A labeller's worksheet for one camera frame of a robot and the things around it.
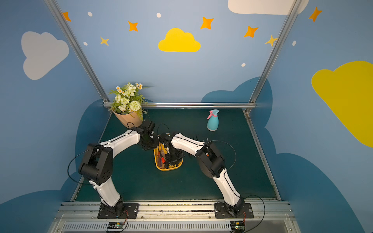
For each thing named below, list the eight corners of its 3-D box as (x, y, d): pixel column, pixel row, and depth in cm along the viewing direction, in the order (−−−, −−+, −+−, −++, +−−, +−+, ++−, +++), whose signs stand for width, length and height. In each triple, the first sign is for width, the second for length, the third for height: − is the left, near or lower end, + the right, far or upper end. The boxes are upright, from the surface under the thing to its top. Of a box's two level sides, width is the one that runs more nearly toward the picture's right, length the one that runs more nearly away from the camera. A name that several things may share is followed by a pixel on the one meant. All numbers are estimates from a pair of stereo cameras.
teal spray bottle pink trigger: (206, 131, 110) (209, 114, 96) (206, 125, 114) (208, 109, 99) (217, 131, 110) (222, 114, 96) (216, 125, 114) (221, 109, 99)
